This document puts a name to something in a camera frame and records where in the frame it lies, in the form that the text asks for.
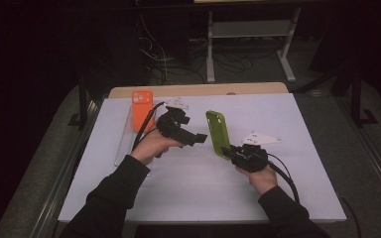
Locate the person's left hand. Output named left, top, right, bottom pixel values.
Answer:
left=130, top=128, right=185, bottom=166

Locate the left hand-held gripper black cable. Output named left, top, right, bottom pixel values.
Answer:
left=131, top=101, right=167, bottom=154

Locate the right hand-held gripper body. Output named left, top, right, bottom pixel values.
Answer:
left=230, top=132, right=282, bottom=174

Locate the clear plastic tray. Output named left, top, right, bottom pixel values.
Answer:
left=113, top=104, right=157, bottom=177

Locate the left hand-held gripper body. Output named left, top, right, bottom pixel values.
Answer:
left=155, top=97, right=196, bottom=147

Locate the hand-held gripper black cable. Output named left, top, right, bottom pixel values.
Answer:
left=267, top=153, right=362, bottom=238
left=131, top=101, right=167, bottom=154

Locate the person's right hand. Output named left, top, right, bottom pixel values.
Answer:
left=236, top=165, right=278, bottom=196

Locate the white table mat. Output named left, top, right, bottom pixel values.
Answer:
left=58, top=92, right=347, bottom=223

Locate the black metal stand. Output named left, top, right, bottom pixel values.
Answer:
left=294, top=63, right=380, bottom=128
left=67, top=73, right=92, bottom=131

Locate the white metal desk frame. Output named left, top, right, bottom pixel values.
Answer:
left=193, top=0, right=303, bottom=84

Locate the green cartoon phone case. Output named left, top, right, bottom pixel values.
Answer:
left=205, top=110, right=233, bottom=162

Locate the right hand-held gripper black cable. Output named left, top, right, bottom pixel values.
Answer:
left=267, top=153, right=362, bottom=238

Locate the orange phone case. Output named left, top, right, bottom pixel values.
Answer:
left=131, top=89, right=156, bottom=134

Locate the tangle of floor cables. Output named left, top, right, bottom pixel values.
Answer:
left=134, top=12, right=279, bottom=85

